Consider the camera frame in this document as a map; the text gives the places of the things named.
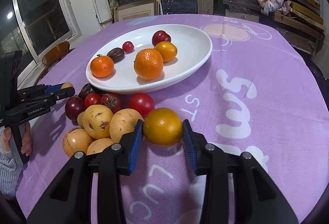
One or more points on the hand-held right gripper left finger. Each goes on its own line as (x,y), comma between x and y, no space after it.
(135,146)

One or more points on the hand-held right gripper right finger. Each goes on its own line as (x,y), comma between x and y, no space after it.
(190,146)

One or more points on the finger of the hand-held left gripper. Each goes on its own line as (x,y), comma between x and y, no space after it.
(65,94)
(55,88)

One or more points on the tan longan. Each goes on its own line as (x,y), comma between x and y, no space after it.
(68,85)
(80,119)

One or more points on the dark red plum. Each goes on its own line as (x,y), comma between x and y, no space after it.
(74,108)
(161,37)

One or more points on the yellow pepino melon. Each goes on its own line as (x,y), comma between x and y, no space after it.
(97,121)
(99,145)
(123,126)

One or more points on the yellow orange tomato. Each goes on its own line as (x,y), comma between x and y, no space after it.
(167,51)
(162,126)

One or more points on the small mandarin orange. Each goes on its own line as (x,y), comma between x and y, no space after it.
(102,67)

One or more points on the red tomato with calyx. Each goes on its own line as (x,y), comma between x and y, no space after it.
(111,102)

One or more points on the purple streaked pepino melon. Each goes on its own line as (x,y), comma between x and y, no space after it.
(77,142)

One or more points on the large mandarin orange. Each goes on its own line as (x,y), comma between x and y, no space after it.
(148,64)

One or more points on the white oval plate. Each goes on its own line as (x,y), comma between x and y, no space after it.
(187,43)

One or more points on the person's left forearm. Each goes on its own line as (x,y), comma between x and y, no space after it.
(7,175)

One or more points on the person's left hand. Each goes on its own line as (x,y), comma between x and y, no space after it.
(27,139)

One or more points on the brown wooden chair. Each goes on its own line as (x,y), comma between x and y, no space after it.
(55,52)

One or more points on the white framed window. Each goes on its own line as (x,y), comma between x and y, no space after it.
(38,7)

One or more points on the purple printed tablecloth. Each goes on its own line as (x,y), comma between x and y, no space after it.
(244,72)

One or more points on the pink cloth bundle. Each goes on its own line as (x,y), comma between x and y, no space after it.
(271,1)

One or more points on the beige picture frame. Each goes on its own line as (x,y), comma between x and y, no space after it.
(136,10)

